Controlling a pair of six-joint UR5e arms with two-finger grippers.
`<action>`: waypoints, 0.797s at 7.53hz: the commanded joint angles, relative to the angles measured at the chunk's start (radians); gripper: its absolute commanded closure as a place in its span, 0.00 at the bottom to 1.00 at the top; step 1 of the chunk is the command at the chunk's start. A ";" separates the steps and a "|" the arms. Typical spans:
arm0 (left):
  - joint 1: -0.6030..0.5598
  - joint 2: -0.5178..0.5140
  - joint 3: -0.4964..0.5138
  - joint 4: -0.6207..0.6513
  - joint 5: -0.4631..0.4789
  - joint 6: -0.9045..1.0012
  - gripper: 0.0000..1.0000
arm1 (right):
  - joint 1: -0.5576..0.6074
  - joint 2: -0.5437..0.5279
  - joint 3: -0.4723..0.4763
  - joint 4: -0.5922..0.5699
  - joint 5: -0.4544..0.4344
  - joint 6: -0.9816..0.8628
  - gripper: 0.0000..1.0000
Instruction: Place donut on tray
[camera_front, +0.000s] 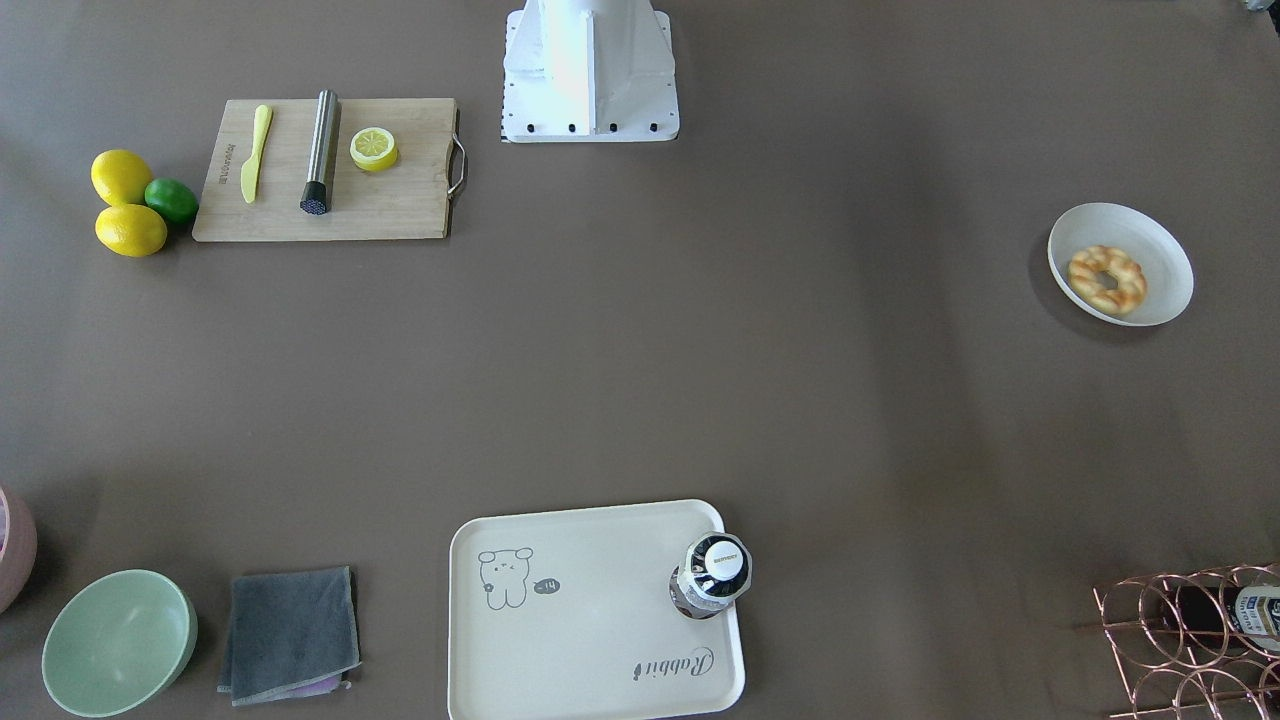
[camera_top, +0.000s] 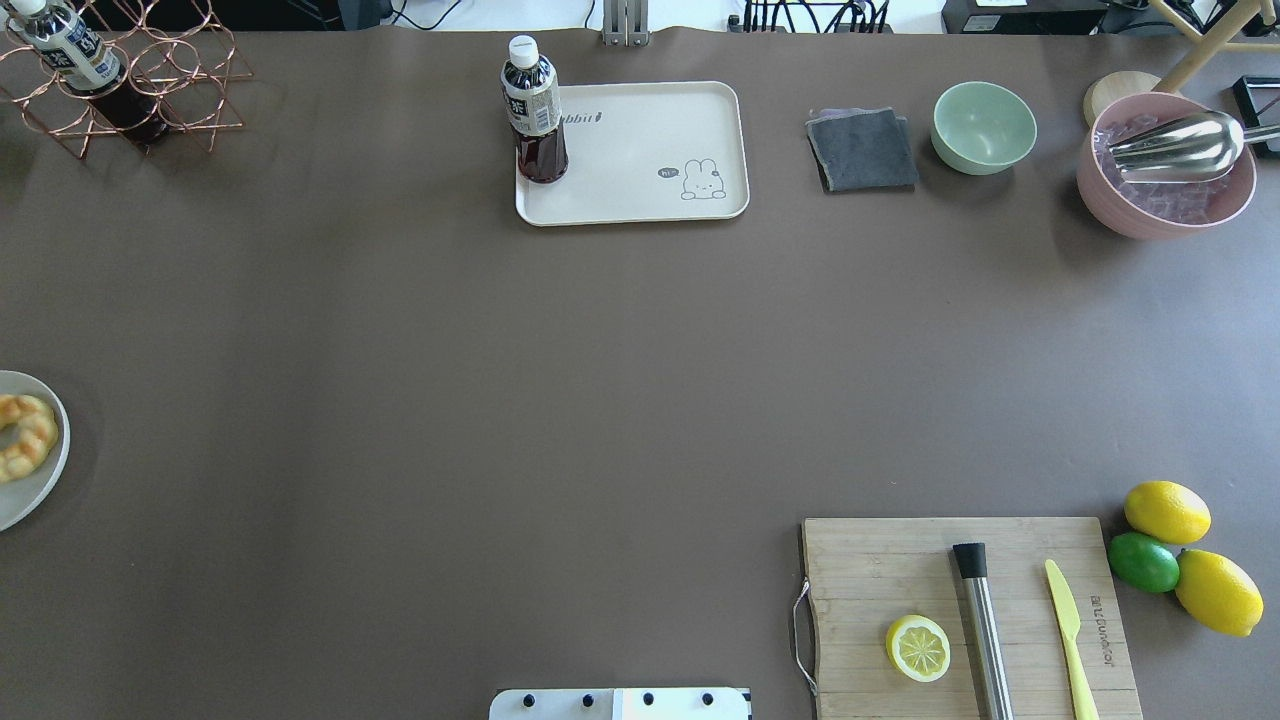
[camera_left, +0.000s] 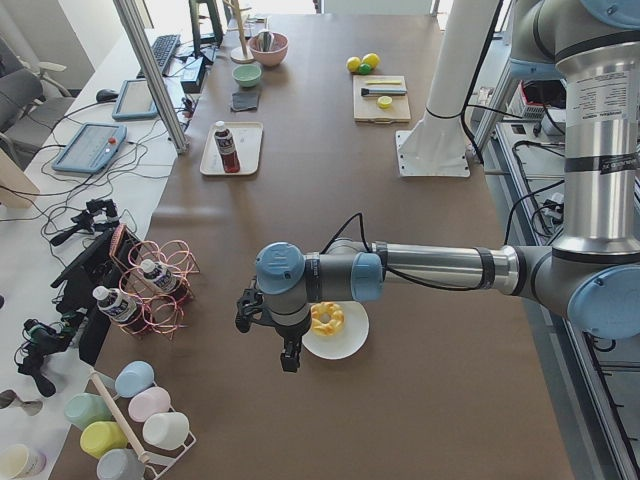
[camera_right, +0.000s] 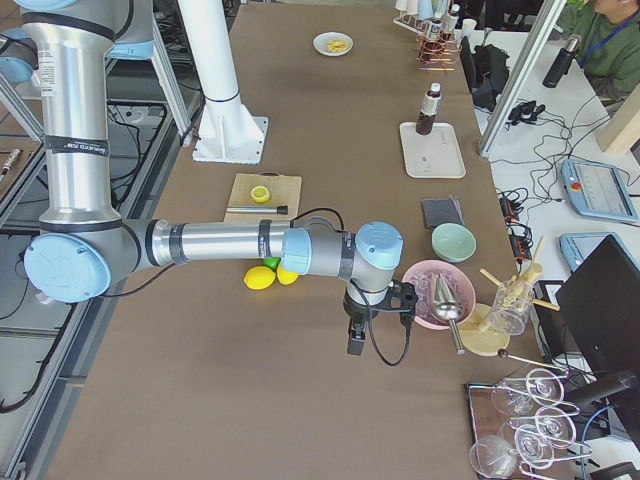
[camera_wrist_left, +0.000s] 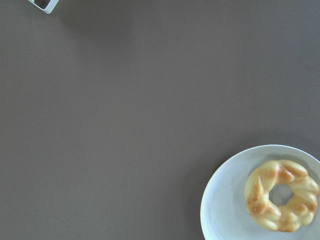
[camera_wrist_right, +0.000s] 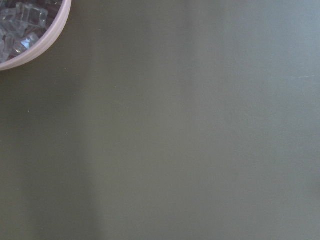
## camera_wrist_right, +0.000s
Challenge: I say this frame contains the pink bowl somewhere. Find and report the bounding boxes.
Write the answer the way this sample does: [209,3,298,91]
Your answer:
[0,0,72,71]

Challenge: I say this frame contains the clear plastic ice cubes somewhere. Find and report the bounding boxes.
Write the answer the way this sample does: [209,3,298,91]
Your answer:
[0,0,63,64]

